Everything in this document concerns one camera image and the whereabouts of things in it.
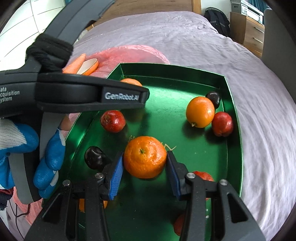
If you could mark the orange oval plate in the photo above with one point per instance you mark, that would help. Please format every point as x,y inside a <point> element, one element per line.
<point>91,66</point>

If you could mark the green cardboard box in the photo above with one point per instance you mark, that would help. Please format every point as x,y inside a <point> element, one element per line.
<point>161,92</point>

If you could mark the dark purple plum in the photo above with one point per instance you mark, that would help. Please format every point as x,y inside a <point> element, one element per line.
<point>93,156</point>
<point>214,97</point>

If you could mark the small red apple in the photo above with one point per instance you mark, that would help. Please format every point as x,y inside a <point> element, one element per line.
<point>204,176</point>
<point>222,124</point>
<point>178,224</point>

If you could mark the wooden drawer cabinet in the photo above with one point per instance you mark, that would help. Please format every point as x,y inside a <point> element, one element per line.
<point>249,32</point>

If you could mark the person's left hand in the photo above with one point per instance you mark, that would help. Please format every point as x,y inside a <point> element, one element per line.
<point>23,143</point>

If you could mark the white wardrobe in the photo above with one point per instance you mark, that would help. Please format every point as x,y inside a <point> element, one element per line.
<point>18,23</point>

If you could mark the grey chair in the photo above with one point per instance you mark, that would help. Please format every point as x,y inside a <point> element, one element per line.
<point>269,30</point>

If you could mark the pink plastic sheet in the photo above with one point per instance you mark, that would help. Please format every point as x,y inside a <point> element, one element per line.
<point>129,53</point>

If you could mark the wooden headboard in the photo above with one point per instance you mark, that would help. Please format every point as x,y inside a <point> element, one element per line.
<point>150,5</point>

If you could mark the red pomegranate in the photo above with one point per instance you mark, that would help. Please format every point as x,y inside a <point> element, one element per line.
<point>113,121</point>

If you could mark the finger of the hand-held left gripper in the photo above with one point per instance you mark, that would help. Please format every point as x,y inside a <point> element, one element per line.
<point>81,80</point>

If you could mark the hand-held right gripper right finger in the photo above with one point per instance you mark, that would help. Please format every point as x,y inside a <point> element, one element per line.
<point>173,178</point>

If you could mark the white printer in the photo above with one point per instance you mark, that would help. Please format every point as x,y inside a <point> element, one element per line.
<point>247,10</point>

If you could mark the carrot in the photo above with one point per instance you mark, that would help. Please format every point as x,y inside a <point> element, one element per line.
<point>74,64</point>

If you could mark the dark blue cloth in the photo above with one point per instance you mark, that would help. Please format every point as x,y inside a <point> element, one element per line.
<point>5,198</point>

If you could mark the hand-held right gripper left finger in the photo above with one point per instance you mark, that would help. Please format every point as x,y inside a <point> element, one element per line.
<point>116,178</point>

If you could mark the mandarin orange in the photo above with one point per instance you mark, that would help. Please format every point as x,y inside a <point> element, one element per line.
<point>200,111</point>
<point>129,81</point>
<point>81,205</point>
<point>145,157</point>

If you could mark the black backpack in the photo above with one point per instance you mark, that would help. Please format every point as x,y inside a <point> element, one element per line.
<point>217,20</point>

